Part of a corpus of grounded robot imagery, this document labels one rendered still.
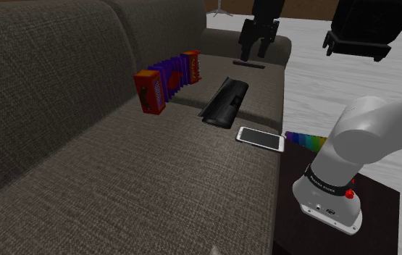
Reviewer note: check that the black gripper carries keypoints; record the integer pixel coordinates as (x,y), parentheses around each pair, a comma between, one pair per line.
(267,10)

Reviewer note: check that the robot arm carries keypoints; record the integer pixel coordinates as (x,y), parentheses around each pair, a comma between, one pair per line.
(356,141)

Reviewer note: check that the black remote control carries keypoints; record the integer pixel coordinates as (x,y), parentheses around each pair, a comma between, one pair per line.
(248,64)

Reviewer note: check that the grey tripod stand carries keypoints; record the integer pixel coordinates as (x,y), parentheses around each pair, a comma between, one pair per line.
(219,11)

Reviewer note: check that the white smartphone with dark screen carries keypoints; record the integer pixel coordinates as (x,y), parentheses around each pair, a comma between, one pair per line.
(260,138)

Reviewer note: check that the black armchair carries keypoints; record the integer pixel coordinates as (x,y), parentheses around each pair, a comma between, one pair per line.
(366,24)

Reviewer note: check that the grey-brown fabric sofa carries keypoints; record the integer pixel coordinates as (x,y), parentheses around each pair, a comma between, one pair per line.
(80,169)

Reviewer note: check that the dark robot stand with rainbow stripes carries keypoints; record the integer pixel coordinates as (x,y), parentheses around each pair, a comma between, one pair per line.
(373,226)

